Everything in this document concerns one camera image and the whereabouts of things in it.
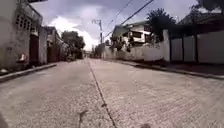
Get utility pole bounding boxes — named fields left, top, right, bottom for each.
left=91, top=19, right=104, bottom=46

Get dark green trees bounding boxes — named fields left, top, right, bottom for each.
left=60, top=30, right=87, bottom=61

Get raised concrete kerb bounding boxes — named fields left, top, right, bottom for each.
left=0, top=61, right=60, bottom=84

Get building with dark gate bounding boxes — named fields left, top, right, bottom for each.
left=43, top=25, right=69, bottom=64

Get grey concrete building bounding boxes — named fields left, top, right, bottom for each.
left=0, top=0, right=49, bottom=72

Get overhead wires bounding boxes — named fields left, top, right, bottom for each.
left=103, top=0, right=156, bottom=39

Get grey concrete pavement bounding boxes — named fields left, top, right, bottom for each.
left=109, top=59, right=224, bottom=80

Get white two-storey house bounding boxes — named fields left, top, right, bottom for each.
left=110, top=20, right=154, bottom=51

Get grey concrete road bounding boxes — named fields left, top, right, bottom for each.
left=0, top=58, right=224, bottom=128

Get dark fence with pale panels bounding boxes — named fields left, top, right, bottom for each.
left=169, top=23, right=224, bottom=65

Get white boundary wall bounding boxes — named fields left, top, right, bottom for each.
left=101, top=29, right=171, bottom=62

